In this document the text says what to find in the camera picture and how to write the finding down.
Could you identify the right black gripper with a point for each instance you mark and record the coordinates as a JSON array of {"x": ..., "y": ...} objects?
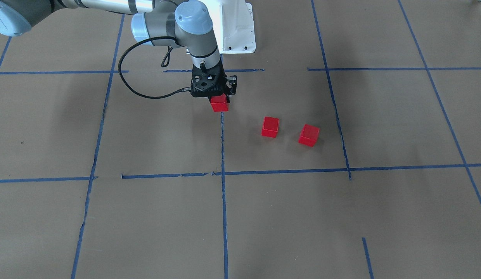
[{"x": 232, "y": 84}]

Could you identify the red block carried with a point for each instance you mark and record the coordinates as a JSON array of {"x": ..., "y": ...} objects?
[{"x": 219, "y": 103}]

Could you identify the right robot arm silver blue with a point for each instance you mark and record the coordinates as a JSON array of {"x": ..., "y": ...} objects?
[{"x": 170, "y": 23}]

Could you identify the red block middle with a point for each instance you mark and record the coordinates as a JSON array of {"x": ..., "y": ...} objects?
[{"x": 270, "y": 127}]

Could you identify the red block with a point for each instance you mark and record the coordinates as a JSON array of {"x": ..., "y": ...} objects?
[
  {"x": 309, "y": 135},
  {"x": 270, "y": 127}
]

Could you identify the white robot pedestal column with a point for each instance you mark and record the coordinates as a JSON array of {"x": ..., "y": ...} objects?
[{"x": 233, "y": 25}]

